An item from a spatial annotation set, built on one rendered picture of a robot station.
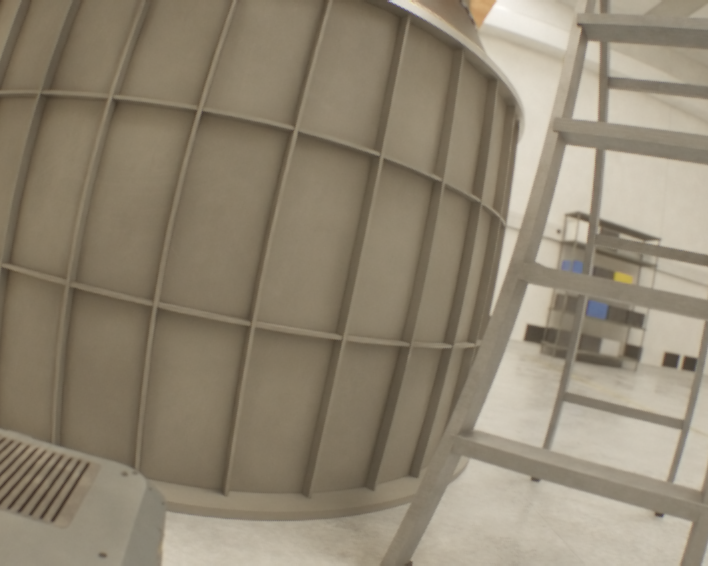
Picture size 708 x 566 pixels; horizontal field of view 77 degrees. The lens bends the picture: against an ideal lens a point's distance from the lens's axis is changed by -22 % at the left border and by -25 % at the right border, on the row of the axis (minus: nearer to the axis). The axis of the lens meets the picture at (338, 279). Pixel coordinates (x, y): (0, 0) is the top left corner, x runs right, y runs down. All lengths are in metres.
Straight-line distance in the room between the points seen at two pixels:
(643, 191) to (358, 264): 7.45
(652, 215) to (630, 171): 0.75
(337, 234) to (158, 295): 0.38
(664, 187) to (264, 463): 7.98
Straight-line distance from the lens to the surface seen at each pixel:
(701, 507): 0.87
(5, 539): 0.48
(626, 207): 8.14
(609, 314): 7.35
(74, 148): 1.15
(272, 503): 1.17
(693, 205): 9.03
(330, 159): 1.12
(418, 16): 1.27
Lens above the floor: 0.53
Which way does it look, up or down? 1 degrees down
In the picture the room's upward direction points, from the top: 12 degrees clockwise
